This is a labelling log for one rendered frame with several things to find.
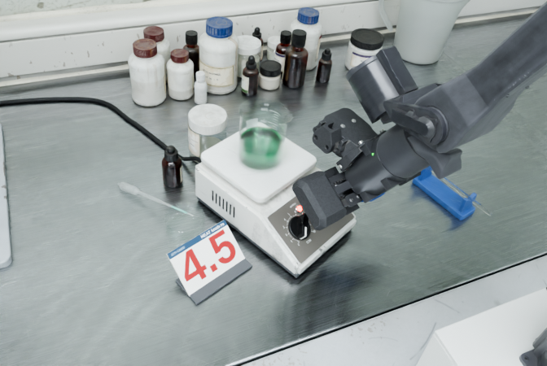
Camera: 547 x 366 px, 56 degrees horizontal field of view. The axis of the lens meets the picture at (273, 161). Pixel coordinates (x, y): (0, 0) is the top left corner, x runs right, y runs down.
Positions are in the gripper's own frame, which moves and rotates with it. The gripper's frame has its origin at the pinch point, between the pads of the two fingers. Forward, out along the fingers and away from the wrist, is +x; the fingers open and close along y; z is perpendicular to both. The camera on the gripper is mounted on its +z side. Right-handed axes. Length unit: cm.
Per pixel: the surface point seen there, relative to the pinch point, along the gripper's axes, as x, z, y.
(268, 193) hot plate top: 2.6, 4.2, 7.9
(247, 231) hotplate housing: 8.7, 1.6, 9.7
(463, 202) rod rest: -0.8, -9.6, -19.0
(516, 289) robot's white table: -4.1, -22.4, -14.6
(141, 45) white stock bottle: 19.1, 38.4, 4.9
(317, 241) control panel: 3.9, -4.1, 4.0
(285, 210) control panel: 3.8, 1.5, 6.1
